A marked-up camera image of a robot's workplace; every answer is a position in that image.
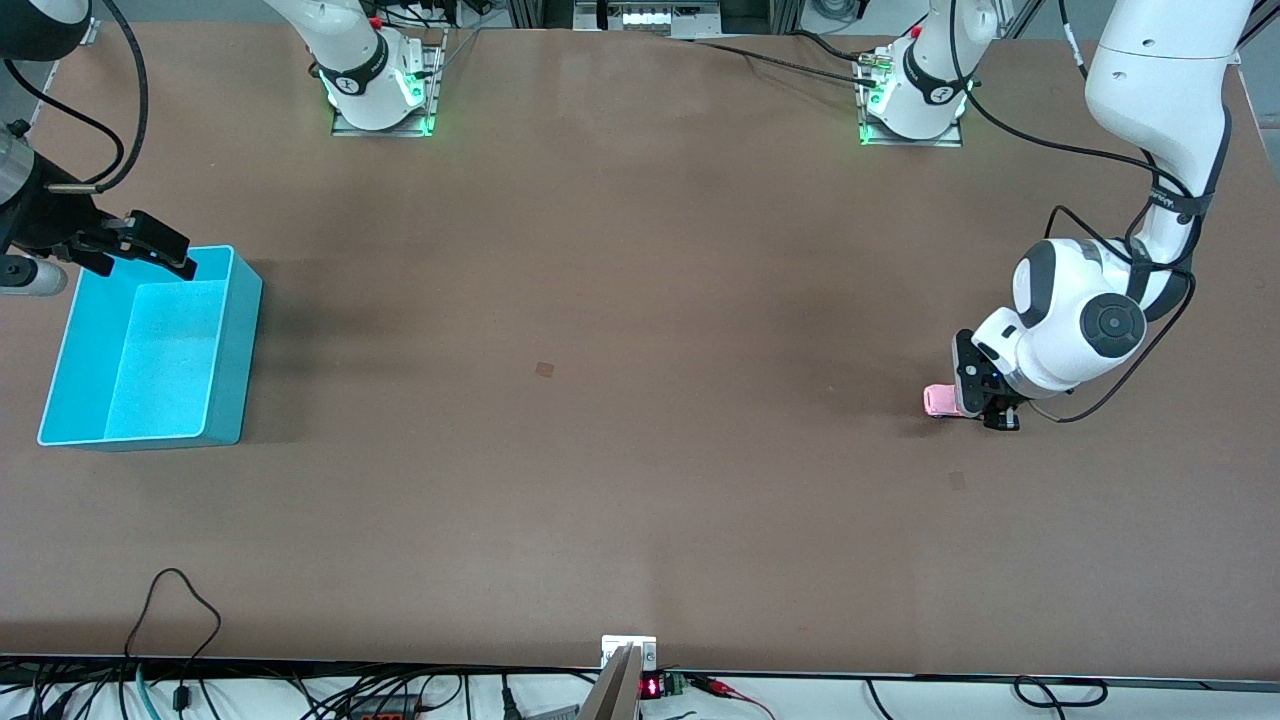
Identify long black table cable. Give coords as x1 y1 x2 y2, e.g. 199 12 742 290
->
690 38 881 91

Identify metal control box with lights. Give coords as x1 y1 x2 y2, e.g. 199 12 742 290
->
573 0 723 39

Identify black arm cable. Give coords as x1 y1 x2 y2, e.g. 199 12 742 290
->
0 0 151 196
945 0 1201 426

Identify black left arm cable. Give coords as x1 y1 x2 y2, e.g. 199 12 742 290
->
945 0 1201 426

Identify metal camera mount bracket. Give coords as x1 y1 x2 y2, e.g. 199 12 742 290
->
578 635 658 720

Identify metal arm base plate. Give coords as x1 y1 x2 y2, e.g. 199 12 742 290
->
330 30 447 138
855 50 966 149

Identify black coiled cable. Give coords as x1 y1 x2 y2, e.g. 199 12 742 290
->
1012 676 1109 709

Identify short black table cable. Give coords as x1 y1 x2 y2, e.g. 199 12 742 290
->
790 28 886 63

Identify red clip lead wires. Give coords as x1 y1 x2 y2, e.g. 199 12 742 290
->
690 675 776 719

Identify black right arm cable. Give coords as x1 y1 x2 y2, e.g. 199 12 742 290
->
0 0 151 196

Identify thin black looped cable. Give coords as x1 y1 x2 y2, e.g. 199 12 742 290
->
123 568 223 713

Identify cyan plastic storage bin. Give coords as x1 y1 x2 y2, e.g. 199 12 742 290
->
37 245 264 453

